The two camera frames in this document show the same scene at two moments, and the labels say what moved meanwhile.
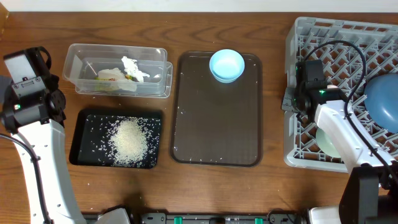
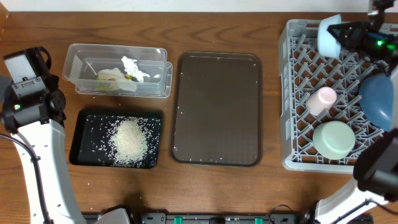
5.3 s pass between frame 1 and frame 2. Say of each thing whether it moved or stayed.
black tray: stayed
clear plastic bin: stayed
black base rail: stayed
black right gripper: moved
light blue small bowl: moved
